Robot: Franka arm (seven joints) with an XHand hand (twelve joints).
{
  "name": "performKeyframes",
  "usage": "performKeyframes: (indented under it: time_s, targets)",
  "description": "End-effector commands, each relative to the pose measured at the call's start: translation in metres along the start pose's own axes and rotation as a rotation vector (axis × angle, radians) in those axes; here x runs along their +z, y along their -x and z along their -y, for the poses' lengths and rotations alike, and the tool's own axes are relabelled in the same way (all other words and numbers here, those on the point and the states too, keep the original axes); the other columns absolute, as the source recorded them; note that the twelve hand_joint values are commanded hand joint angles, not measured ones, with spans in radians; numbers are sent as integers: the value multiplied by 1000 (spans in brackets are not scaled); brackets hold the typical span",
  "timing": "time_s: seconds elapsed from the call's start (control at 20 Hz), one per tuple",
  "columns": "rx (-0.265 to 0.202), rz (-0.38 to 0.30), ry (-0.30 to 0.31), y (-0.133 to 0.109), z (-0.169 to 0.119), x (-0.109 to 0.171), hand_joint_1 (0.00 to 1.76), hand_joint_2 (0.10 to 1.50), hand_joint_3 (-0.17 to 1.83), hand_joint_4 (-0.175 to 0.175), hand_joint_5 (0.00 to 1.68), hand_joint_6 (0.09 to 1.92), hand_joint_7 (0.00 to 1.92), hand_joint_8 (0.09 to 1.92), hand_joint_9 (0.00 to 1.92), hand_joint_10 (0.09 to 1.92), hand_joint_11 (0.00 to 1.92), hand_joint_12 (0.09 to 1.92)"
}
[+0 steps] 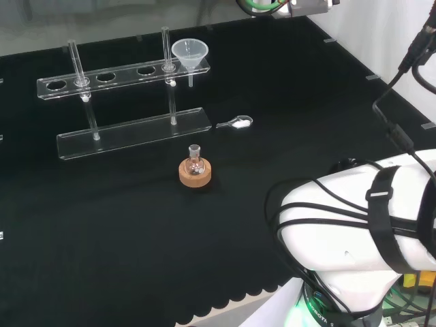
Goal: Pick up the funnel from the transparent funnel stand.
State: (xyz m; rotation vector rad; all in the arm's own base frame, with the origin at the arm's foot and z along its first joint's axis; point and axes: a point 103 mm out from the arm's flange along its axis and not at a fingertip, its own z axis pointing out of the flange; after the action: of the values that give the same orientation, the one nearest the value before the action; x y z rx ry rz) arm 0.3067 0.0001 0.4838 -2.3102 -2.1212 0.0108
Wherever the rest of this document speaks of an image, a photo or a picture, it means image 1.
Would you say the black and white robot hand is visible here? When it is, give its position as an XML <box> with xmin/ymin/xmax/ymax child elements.
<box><xmin>252</xmin><ymin>0</ymin><xmax>334</xmax><ymax>17</ymax></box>

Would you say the translucent plastic funnel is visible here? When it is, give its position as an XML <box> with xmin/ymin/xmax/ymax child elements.
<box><xmin>171</xmin><ymin>39</ymin><xmax>210</xmax><ymax>88</ymax></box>

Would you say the glass weighing funnel with powder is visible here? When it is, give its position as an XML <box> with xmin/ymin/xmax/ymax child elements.
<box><xmin>215</xmin><ymin>114</ymin><xmax>254</xmax><ymax>130</ymax></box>

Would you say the clear acrylic funnel stand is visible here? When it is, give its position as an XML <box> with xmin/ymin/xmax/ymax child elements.
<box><xmin>35</xmin><ymin>26</ymin><xmax>213</xmax><ymax>161</ymax></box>

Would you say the small round-bottom glass flask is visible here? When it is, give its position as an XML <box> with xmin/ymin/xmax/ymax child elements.
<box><xmin>185</xmin><ymin>144</ymin><xmax>207</xmax><ymax>176</ymax></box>

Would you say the black table cloth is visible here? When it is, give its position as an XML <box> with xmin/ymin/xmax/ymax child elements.
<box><xmin>0</xmin><ymin>15</ymin><xmax>436</xmax><ymax>327</ymax></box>

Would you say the green cable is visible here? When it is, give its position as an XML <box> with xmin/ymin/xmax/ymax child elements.
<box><xmin>237</xmin><ymin>0</ymin><xmax>285</xmax><ymax>11</ymax></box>

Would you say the black cable with connector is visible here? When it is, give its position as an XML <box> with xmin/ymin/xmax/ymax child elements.
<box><xmin>373</xmin><ymin>0</ymin><xmax>436</xmax><ymax>185</ymax></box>

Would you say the cork ring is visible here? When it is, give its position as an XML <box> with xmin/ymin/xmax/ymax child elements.
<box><xmin>178</xmin><ymin>158</ymin><xmax>213</xmax><ymax>189</ymax></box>

